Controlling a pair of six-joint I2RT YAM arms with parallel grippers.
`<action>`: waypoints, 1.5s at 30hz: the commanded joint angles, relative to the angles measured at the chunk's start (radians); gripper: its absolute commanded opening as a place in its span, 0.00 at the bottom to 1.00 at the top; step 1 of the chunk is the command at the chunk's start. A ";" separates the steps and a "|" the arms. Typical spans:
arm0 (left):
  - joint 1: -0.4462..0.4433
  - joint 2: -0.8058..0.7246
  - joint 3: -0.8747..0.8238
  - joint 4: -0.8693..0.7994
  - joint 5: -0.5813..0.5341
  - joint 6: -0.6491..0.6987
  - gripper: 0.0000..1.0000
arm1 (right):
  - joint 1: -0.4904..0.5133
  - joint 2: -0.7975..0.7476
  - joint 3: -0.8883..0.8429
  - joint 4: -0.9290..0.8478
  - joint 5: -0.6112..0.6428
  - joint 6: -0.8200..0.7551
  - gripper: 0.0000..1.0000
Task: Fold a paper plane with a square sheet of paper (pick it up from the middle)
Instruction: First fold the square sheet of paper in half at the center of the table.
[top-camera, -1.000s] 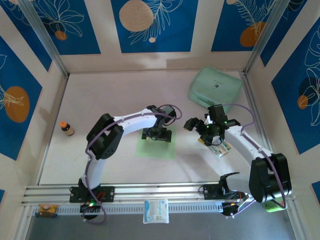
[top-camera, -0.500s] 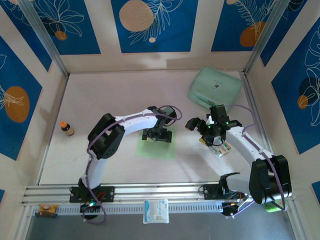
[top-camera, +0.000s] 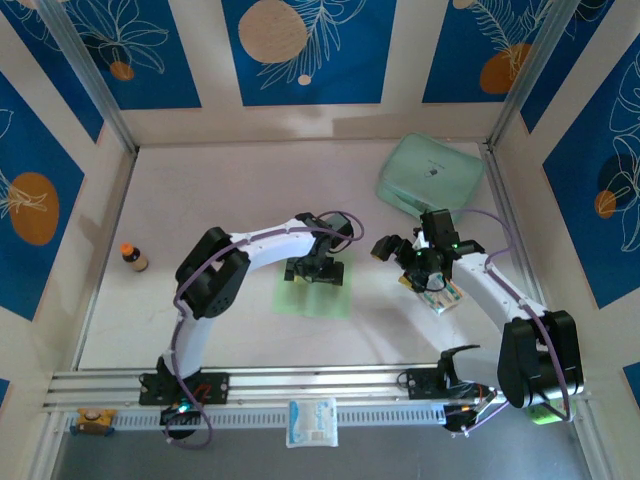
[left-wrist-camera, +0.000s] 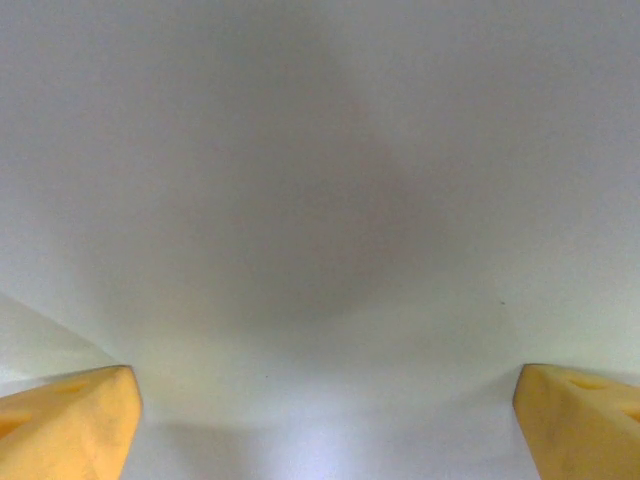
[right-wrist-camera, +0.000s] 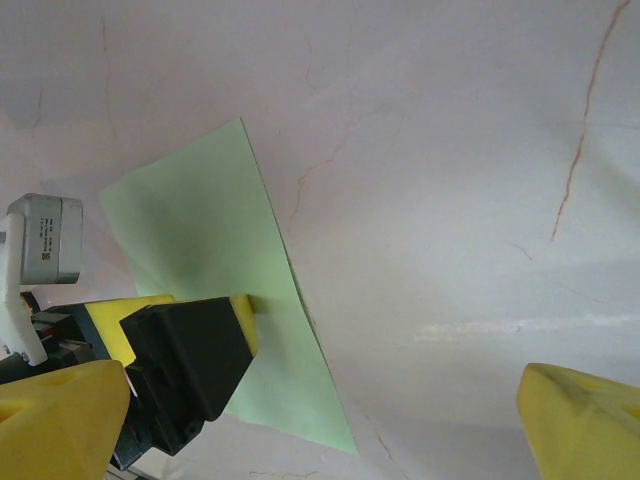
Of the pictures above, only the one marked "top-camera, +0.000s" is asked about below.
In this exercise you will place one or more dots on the light green cloth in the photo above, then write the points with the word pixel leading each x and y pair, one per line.
pixel 312 302

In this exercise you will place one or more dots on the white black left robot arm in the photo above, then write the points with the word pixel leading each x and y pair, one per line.
pixel 270 245

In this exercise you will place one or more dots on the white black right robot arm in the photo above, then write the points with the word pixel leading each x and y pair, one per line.
pixel 490 290

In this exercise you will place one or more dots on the colourful snack packet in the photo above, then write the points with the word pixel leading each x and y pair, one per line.
pixel 444 301

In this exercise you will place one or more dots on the mint green zip pouch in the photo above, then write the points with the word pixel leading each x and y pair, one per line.
pixel 430 170

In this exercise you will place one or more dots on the black controller board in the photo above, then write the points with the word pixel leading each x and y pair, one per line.
pixel 460 420
pixel 177 417

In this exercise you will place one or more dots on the white blue tissue packet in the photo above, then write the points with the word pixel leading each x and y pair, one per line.
pixel 312 422

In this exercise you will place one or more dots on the green can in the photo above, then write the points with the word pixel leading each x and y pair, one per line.
pixel 542 415

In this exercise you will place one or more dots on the yellow blue toy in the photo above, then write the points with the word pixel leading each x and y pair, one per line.
pixel 92 419

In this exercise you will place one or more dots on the aluminium table edge rail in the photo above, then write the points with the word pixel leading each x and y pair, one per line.
pixel 101 272
pixel 502 190

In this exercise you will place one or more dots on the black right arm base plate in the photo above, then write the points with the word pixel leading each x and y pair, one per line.
pixel 420 385

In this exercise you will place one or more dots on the aluminium mounting rail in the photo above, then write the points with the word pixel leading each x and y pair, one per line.
pixel 325 382

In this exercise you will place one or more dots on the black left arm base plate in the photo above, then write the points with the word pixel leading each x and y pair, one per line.
pixel 215 387

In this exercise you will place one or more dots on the aluminium frame post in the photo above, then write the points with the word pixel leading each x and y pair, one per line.
pixel 95 85
pixel 535 75

